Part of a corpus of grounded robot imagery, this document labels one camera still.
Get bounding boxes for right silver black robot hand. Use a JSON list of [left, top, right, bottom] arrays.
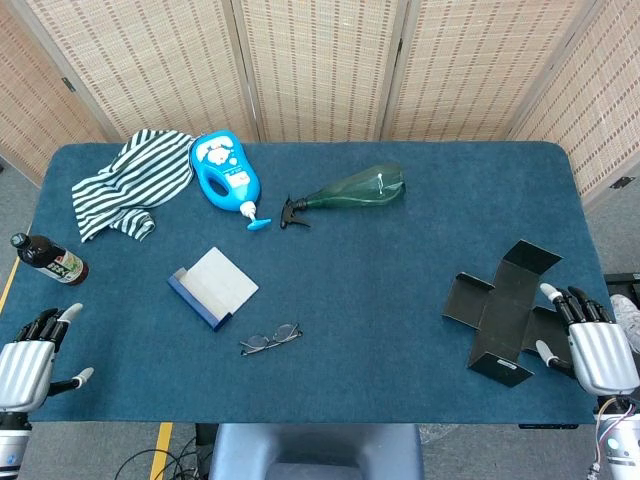
[[535, 282, 640, 399]]

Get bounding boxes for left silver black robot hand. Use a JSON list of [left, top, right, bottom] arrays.
[[0, 302, 95, 414]]

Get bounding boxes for black unfolded cardboard box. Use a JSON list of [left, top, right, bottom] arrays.
[[440, 239, 576, 389]]

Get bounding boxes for blue table mat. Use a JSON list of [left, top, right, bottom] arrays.
[[0, 141, 634, 426]]

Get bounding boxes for thin-framed eyeglasses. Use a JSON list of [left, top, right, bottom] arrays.
[[238, 322, 304, 357]]

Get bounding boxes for blue glasses case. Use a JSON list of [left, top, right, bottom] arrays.
[[167, 246, 260, 333]]

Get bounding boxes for green spray bottle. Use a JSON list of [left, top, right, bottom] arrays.
[[279, 162, 407, 230]]

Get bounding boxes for black table leg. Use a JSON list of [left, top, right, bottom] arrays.
[[194, 423, 217, 480]]

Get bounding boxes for bamboo folding screen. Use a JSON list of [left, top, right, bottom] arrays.
[[0, 0, 640, 211]]

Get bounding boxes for black equipment base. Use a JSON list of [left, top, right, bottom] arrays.
[[603, 272, 640, 300]]

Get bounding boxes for black floor cables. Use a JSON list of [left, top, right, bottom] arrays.
[[114, 434, 211, 480]]

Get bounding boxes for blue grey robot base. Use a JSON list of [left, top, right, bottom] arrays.
[[207, 423, 426, 480]]

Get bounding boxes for blue detergent pump bottle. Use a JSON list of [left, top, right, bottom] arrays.
[[190, 129, 273, 232]]

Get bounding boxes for dark sauce bottle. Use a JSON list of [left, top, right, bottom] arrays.
[[10, 232, 90, 287]]

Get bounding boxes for green white striped cloth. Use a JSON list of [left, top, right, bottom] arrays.
[[71, 128, 197, 244]]

